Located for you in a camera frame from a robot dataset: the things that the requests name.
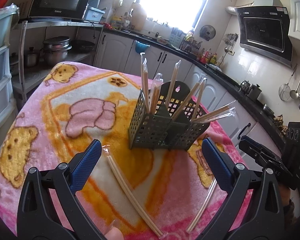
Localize dark green utensil basket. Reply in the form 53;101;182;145
128;81;210;151

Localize blue hanging bin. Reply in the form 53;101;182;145
135;41;150;54

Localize range hood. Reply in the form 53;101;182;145
235;6;293;67

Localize pink bear blanket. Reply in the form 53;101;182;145
0;62;243;239

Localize blue-grey storage box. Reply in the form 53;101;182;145
84;7;105;23

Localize metal pots on shelf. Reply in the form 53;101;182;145
43;36;72;66

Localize wall fan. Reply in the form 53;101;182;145
199;24;216;41

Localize plastic drawer unit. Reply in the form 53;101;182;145
0;4;19;148

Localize person's left hand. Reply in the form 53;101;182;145
105;219;124;240

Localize chopsticks pair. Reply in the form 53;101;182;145
140;53;149;113
149;73;163;115

